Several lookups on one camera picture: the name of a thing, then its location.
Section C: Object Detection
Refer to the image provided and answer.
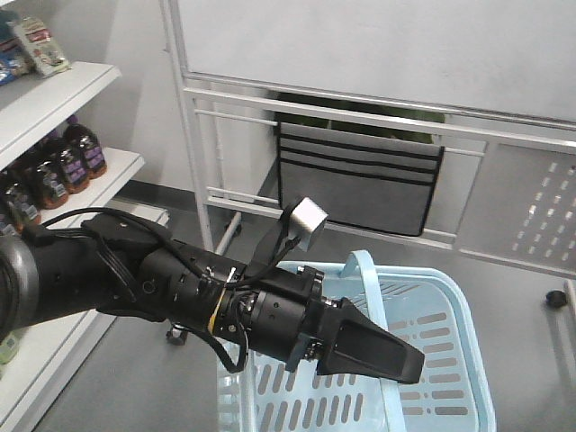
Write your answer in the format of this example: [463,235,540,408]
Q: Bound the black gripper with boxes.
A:
[211,265,425,384]

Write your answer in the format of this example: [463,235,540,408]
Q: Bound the light blue plastic basket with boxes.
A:
[217,250,497,431]

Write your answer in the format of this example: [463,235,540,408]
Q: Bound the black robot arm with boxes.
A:
[1,208,425,384]

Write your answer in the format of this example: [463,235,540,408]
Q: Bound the grey fabric pocket organizer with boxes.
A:
[276,122,445,237]

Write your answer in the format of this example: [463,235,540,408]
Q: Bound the white rolling rack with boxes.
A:
[159,0,576,397]

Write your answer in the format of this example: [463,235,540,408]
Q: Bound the white shelf unit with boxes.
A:
[0,0,170,432]

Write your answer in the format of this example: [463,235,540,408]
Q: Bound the brown plum drink bottles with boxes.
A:
[1,115,107,235]

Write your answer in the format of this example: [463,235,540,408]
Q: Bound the blue snack bag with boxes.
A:
[1,39,33,86]

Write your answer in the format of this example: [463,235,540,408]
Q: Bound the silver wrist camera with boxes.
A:
[288,197,328,251]

